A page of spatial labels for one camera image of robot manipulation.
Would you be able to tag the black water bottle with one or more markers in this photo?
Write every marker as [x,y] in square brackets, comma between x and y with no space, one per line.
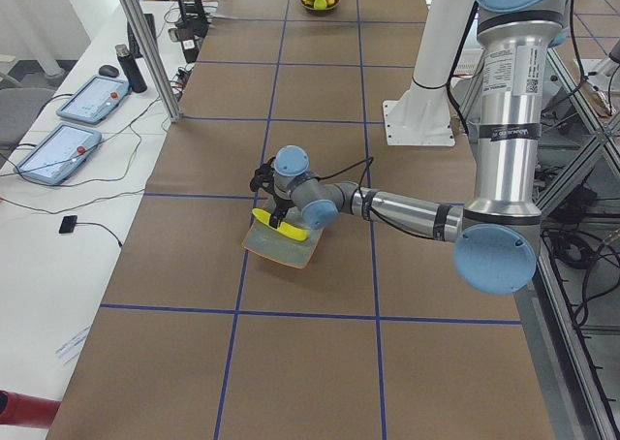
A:
[130,68]

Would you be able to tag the grey square plate orange rim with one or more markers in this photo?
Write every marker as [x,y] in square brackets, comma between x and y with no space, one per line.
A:
[266,242]

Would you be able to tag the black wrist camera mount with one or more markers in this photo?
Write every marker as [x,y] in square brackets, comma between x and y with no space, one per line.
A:
[263,177]

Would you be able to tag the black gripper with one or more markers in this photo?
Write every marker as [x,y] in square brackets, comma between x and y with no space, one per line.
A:
[280,209]

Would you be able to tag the white paper sheet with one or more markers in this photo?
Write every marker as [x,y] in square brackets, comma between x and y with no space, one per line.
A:
[72,348]

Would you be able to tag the small black box on table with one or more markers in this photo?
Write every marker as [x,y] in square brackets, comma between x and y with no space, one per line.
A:
[68,224]

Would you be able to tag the black computer mouse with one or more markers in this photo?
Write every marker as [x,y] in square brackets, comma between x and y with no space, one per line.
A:
[108,71]

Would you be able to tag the red cylinder object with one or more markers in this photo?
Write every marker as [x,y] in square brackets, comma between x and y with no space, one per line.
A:
[28,411]

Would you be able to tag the aluminium frame post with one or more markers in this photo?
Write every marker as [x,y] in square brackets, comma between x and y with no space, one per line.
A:
[147,44]

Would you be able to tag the blue teach pendant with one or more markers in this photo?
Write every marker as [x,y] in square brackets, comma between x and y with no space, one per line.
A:
[95,100]
[59,154]

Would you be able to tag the far blue teach pendant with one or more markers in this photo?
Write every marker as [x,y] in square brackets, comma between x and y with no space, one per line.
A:
[95,100]

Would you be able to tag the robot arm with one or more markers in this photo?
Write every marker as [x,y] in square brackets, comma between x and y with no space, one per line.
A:
[495,235]

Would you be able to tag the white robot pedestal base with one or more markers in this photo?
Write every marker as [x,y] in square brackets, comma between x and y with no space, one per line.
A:
[421,117]

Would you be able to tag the wicker fruit basket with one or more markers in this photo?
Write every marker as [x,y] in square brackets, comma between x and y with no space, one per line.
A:
[319,7]

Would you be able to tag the near blue teach pendant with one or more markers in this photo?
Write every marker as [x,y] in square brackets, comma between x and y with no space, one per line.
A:
[59,154]

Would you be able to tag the black stand with label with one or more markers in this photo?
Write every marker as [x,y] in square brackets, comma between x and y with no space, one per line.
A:
[190,30]

